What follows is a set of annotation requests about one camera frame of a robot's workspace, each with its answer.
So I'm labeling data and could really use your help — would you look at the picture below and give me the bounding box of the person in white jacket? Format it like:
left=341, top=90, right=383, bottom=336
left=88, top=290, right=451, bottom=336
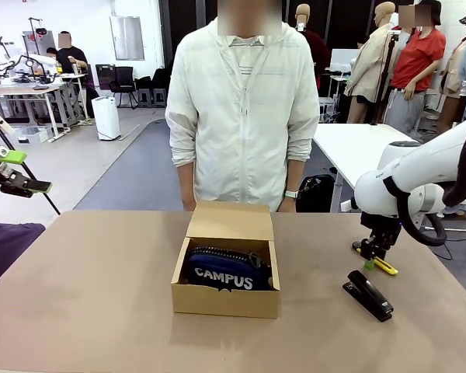
left=165, top=0, right=322, bottom=213

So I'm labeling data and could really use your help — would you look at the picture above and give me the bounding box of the black handbag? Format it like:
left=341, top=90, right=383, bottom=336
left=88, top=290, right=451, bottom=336
left=297, top=174, right=337, bottom=214

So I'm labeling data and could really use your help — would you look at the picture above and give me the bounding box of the mannequin in dark red top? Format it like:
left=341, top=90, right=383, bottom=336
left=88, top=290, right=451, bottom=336
left=294, top=3, right=332, bottom=97

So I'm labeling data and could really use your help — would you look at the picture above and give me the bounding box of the black office chair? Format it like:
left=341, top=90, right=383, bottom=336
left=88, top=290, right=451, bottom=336
left=109, top=66, right=139, bottom=109

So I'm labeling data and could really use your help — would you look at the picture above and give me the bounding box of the grey wall panel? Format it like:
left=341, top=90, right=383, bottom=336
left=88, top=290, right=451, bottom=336
left=109, top=15, right=146, bottom=61

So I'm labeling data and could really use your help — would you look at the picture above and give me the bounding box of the black floor cable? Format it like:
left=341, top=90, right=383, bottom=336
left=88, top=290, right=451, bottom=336
left=421, top=227, right=466, bottom=261

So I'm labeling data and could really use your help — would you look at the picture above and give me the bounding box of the brown cardboard box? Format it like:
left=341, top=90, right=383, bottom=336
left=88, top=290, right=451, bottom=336
left=170, top=200, right=282, bottom=319

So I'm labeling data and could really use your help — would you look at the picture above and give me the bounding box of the mannequin in beige coat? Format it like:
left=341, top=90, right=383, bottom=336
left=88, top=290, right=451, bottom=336
left=343, top=2, right=400, bottom=124

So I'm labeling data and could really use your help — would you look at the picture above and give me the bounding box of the purple cloth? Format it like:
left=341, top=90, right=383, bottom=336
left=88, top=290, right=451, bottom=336
left=0, top=221, right=47, bottom=295

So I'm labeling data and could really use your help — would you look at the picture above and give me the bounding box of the white table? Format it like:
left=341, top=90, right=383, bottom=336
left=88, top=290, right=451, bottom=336
left=312, top=123, right=421, bottom=214

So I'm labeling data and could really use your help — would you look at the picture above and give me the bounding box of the person's right hand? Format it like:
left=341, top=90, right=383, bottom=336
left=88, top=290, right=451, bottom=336
left=181, top=190, right=197, bottom=213

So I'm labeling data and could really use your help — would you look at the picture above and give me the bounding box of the man in black shirt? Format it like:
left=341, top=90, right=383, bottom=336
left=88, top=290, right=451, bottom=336
left=56, top=30, right=90, bottom=78

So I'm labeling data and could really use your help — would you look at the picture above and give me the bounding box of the black camera tripod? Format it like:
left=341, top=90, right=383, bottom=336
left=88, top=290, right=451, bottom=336
left=370, top=33, right=399, bottom=126

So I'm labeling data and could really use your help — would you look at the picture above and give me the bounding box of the person in red shirt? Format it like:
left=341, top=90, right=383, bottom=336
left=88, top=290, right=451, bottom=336
left=385, top=0, right=447, bottom=136

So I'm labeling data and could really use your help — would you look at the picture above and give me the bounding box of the person's left forearm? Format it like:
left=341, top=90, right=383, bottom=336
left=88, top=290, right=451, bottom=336
left=283, top=158, right=304, bottom=193

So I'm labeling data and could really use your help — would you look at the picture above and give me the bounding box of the mannequin with bucket hat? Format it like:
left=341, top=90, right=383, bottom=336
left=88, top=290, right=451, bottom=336
left=439, top=7, right=466, bottom=122

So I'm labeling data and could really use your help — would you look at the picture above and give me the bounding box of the white air purifier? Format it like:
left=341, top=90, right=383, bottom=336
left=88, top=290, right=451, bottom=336
left=91, top=96, right=122, bottom=141

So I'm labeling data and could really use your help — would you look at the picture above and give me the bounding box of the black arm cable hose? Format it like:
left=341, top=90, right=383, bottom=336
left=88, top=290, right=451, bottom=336
left=383, top=176, right=448, bottom=246

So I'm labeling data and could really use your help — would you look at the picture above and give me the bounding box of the blue CAMPUS pencil case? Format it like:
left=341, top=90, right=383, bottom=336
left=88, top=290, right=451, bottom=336
left=184, top=244, right=275, bottom=293

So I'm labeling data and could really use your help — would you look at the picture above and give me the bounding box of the yellow black utility knife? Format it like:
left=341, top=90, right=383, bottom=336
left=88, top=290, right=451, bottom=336
left=351, top=241, right=398, bottom=277

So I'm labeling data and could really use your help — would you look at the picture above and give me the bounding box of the black stapler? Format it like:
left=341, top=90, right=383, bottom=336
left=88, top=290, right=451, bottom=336
left=342, top=270, right=395, bottom=323

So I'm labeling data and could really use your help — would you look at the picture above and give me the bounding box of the black thin stand leg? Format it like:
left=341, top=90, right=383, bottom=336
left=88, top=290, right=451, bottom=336
left=19, top=161, right=61, bottom=216

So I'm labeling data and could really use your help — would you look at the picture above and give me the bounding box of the person's right forearm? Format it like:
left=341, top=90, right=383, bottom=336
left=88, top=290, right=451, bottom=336
left=177, top=162, right=197, bottom=193

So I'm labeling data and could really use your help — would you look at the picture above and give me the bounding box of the workbench with grey frame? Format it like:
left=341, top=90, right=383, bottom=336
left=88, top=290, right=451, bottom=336
left=0, top=84, right=66, bottom=144

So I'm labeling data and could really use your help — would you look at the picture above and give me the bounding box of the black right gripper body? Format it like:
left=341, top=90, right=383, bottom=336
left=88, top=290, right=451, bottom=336
left=359, top=211, right=403, bottom=249

